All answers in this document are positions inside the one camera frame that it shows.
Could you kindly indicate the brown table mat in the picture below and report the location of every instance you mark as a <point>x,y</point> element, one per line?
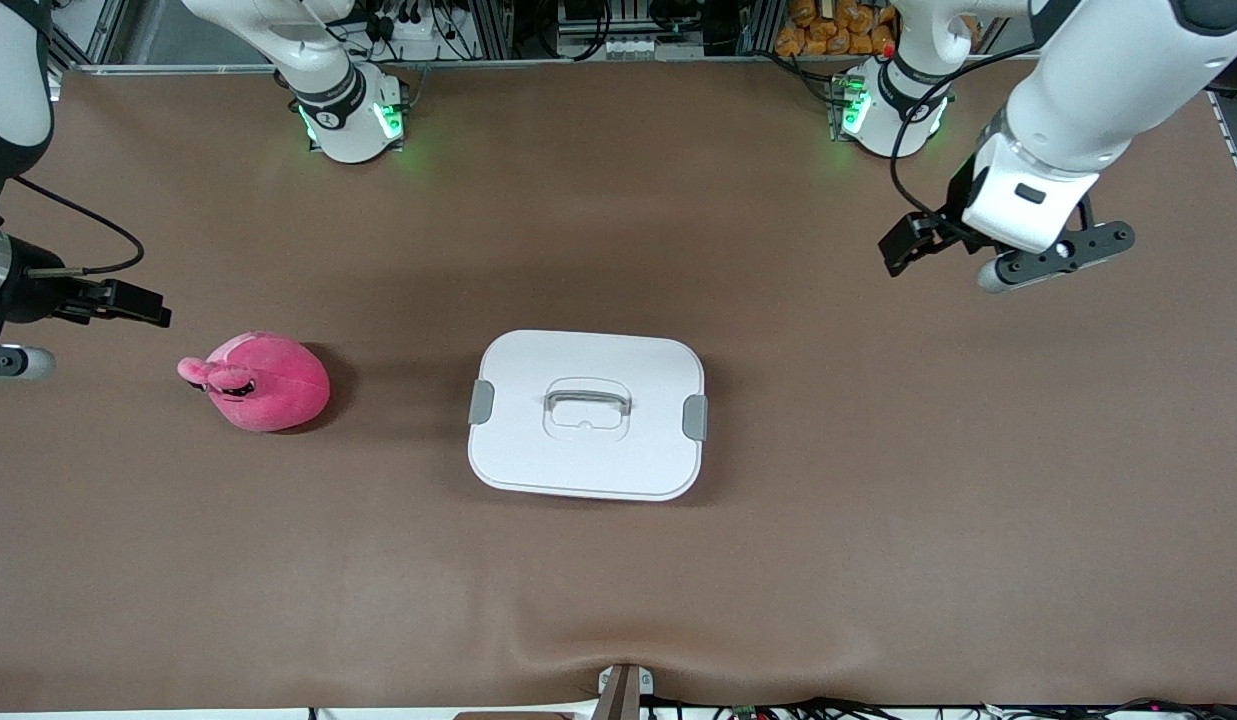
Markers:
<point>878,550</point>

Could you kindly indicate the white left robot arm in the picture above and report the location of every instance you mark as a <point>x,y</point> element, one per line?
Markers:
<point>1098,90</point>

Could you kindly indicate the white lid with grey clips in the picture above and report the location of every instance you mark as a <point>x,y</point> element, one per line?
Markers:
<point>518,450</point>

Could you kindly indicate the black electronics box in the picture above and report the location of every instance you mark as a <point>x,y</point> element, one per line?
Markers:
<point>581,10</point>

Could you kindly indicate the grey camera mast bracket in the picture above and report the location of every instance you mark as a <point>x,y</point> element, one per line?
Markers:
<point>623,690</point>

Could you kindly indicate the diagonal aluminium frame strut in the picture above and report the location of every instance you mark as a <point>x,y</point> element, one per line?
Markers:
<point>83,40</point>

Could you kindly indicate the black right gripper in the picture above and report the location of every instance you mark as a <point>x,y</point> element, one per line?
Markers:
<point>28,283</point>

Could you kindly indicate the white power strip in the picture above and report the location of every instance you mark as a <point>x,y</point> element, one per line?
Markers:
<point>413,42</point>

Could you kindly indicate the orange snack packet pile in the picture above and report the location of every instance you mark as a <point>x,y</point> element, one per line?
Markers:
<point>838,30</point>

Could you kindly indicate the pink plush flamingo toy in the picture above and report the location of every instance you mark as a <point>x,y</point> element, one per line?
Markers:
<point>268,385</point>

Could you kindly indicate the aluminium frame post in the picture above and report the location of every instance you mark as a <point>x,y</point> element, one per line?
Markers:
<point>765,25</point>
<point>493,25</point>

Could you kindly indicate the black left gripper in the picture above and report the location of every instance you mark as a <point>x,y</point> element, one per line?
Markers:
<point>951,222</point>

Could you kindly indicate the white connector block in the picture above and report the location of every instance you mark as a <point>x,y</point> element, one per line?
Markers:
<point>628,47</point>

